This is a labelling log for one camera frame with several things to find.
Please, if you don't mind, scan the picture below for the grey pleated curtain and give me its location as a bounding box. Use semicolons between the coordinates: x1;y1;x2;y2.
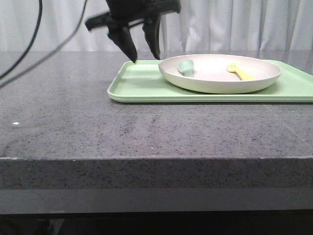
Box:
0;0;313;51

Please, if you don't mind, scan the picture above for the teal green spoon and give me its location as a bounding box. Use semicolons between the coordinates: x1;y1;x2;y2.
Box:
178;59;194;78

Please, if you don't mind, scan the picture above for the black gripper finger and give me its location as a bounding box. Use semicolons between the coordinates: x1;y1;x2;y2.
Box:
108;23;137;63
142;15;161;60

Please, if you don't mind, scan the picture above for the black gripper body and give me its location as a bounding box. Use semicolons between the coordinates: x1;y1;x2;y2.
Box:
85;0;181;31

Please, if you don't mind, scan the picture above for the light green plastic tray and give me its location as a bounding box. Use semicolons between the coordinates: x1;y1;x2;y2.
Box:
107;60;313;103

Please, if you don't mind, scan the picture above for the beige round plate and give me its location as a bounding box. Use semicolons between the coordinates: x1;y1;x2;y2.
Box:
158;54;282;94

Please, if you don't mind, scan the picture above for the yellow plastic fork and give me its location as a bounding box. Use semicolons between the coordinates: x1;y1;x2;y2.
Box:
226;63;255;81

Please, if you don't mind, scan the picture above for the black thin cable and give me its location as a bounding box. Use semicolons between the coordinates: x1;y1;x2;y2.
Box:
0;0;89;89

